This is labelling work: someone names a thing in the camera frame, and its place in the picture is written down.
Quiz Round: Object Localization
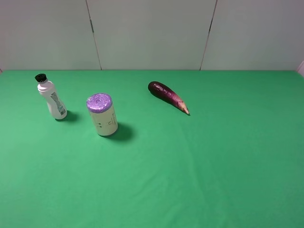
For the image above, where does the white bottle with black cap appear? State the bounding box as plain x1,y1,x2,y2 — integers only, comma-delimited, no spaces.
35,74,67,120

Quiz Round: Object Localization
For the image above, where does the purple eggplant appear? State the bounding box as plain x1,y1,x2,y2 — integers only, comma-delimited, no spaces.
148,81,190,115

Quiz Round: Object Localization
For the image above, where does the purple garbage bag roll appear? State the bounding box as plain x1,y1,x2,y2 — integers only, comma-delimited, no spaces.
86,93,118,137

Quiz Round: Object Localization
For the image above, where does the green table cloth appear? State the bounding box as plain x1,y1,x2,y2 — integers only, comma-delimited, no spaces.
0,71,304,228

